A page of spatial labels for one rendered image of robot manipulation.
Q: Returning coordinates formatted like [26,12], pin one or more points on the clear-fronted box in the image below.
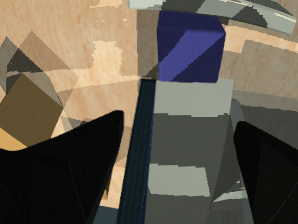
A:
[181,166]

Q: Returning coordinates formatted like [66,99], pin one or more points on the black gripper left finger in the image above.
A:
[61,180]

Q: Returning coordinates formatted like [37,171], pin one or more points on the dark blue cube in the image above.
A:
[189,47]

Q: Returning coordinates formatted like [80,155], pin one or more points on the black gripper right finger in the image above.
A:
[269,169]

